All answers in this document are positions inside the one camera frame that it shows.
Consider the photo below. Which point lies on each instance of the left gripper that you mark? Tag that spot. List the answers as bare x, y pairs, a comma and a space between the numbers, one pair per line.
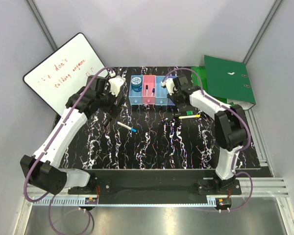
113, 109

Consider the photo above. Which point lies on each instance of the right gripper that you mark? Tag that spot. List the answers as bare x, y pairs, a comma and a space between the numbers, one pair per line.
181, 105

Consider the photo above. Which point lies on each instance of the purple storage bin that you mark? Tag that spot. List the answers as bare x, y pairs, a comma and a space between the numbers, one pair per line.
170, 102

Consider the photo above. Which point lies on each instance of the green black highlighter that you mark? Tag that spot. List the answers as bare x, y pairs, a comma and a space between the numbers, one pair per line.
184, 113

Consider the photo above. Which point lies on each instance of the light blue storage bin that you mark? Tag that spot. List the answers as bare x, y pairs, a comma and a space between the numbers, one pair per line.
160, 92

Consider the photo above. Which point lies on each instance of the yellow white marker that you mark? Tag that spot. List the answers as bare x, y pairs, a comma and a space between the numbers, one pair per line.
189, 116

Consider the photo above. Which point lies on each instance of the white marker blue cap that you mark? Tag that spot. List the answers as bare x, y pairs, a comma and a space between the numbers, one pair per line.
126, 126

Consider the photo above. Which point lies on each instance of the light blue end bin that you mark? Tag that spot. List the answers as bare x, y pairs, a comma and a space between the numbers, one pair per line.
135, 98

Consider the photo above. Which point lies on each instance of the blue round tape dispenser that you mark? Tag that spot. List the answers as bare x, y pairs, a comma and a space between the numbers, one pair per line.
136, 83

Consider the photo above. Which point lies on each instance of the green lever arch binder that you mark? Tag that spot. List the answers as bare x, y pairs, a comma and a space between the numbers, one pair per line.
229, 80

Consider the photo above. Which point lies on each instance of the black marker blue cap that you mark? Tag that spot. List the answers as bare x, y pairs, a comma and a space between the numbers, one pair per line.
106, 121

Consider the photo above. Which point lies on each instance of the pink storage bin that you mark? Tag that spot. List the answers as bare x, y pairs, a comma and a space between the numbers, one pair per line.
150, 81

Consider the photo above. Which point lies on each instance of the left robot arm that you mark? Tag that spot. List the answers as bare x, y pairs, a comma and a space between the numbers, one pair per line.
42, 168

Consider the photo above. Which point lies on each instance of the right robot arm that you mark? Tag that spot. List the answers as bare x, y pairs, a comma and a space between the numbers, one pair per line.
231, 132

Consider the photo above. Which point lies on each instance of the black marble pattern mat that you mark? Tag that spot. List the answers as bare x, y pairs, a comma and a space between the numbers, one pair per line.
162, 141

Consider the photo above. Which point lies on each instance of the white dry-erase board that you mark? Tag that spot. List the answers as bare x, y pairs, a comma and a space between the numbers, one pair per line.
64, 72

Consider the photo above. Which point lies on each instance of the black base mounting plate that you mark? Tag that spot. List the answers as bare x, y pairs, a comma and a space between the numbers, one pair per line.
156, 186

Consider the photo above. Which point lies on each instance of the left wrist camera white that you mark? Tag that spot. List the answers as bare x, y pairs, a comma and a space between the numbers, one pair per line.
115, 84

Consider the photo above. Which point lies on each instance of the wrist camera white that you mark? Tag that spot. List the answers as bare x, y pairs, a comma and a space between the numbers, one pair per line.
115, 84
170, 85

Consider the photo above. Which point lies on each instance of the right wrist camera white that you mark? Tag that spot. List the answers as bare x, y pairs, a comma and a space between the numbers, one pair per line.
170, 85

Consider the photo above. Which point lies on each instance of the aluminium rail frame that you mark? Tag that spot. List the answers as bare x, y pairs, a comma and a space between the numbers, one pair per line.
263, 208

